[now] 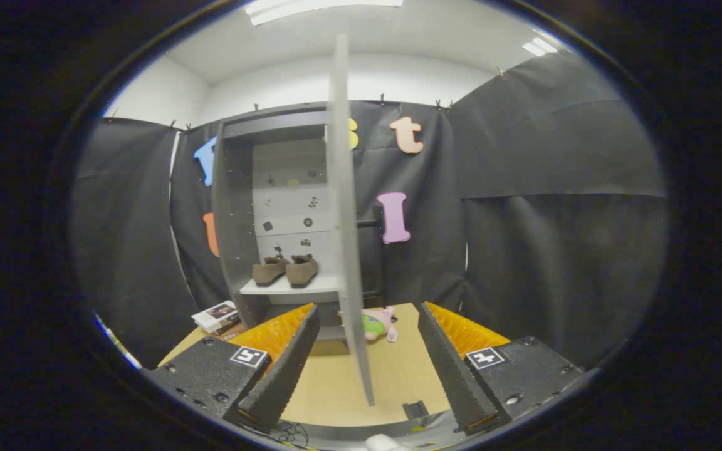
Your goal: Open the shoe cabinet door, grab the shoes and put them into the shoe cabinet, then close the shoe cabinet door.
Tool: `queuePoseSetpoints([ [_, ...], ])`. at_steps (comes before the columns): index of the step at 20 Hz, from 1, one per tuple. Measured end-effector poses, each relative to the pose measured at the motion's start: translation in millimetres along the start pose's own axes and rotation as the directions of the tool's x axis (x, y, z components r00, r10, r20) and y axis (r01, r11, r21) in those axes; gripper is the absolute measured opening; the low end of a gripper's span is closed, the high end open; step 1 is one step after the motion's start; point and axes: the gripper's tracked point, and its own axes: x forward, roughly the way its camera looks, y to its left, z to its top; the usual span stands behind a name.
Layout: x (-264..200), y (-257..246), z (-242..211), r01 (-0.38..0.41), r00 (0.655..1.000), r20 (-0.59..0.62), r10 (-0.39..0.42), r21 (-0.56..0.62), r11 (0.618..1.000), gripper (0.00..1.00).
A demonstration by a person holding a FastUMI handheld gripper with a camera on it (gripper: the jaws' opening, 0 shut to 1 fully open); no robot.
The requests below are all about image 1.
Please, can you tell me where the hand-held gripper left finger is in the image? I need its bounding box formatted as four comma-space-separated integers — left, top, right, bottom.
142, 303, 322, 433

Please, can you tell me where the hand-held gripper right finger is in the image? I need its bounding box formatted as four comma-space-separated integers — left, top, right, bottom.
417, 301, 587, 436

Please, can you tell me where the brown fuzzy shoe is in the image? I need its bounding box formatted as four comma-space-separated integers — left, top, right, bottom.
286, 254, 320, 289
252, 256, 289, 288

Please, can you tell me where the dark grey shoe cabinet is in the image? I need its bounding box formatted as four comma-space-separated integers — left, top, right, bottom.
212, 102, 346, 342

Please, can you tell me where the black door handle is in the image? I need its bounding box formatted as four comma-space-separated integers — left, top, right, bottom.
356, 207, 387, 298

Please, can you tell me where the pink green plush toy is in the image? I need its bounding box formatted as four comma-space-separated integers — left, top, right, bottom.
361, 306, 399, 343

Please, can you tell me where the white book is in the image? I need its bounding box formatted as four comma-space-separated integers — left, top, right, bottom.
191, 301, 239, 333

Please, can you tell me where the black backdrop cloth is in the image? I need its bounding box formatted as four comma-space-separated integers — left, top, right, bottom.
71, 51, 669, 370

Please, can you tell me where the long ceiling light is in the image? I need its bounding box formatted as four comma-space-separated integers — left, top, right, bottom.
245, 0, 404, 27

